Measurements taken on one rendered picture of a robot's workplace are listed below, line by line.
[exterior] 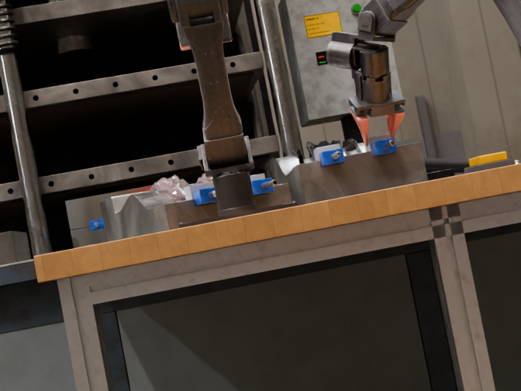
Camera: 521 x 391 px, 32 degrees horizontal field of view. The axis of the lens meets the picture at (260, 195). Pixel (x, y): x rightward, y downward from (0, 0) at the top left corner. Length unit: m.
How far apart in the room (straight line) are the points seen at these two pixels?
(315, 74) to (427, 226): 1.45
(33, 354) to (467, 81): 3.28
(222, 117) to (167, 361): 0.55
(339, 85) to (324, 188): 0.97
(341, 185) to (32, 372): 0.71
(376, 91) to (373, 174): 0.17
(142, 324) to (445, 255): 0.68
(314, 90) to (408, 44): 2.24
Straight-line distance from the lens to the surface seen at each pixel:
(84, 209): 2.62
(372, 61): 1.79
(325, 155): 1.81
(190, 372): 1.80
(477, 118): 4.67
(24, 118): 2.63
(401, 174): 1.87
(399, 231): 1.35
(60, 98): 2.67
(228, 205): 1.48
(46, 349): 1.81
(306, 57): 2.76
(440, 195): 1.33
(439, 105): 4.93
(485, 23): 4.77
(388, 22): 1.77
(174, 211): 1.70
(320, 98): 2.75
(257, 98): 3.28
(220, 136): 1.49
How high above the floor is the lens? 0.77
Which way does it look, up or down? 2 degrees up
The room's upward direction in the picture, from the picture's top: 11 degrees counter-clockwise
